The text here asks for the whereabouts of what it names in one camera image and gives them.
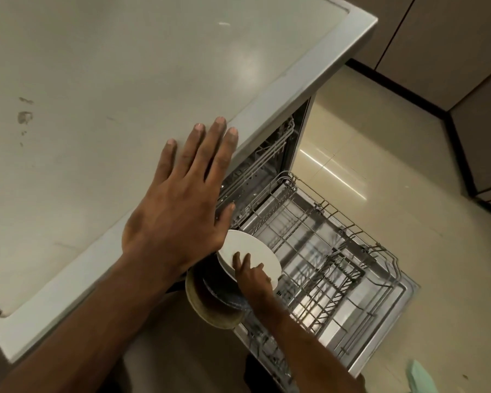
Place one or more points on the person's right fingers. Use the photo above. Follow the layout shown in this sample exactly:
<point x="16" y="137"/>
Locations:
<point x="245" y="266"/>

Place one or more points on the white dishwasher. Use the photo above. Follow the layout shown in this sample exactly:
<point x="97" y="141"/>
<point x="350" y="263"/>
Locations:
<point x="106" y="98"/>

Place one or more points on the green cloth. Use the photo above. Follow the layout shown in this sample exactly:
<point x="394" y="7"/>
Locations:
<point x="421" y="376"/>

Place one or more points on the beige plate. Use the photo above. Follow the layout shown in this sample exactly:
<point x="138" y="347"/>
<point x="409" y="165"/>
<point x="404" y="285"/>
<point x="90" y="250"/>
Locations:
<point x="206" y="309"/>

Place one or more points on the brown cabinet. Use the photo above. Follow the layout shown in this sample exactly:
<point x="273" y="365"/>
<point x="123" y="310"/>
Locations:
<point x="433" y="36"/>
<point x="483" y="139"/>

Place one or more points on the white plate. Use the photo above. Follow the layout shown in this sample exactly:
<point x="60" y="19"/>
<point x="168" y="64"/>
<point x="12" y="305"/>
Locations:
<point x="255" y="251"/>

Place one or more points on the person's right forearm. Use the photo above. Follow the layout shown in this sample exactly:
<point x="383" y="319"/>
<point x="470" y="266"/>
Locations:
<point x="311" y="351"/>

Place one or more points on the person's left middle finger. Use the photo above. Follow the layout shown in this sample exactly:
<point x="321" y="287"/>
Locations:
<point x="212" y="149"/>

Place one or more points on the person's left thumb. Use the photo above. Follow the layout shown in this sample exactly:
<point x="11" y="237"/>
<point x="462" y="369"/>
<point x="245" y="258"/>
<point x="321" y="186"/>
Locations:
<point x="223" y="225"/>

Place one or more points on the person's left hand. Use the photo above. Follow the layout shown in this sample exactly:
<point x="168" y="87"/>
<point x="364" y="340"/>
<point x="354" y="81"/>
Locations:
<point x="176" y="216"/>

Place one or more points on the blue plate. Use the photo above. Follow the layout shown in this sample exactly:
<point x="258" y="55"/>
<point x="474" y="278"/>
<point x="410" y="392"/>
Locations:
<point x="225" y="296"/>

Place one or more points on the person's left forearm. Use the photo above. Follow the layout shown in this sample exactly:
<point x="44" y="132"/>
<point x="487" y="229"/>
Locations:
<point x="82" y="323"/>

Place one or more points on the person's right hand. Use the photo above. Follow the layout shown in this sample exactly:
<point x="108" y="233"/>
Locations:
<point x="255" y="284"/>

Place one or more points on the person's left little finger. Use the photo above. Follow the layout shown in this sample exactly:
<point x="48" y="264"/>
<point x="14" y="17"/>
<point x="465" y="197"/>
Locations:
<point x="166" y="163"/>

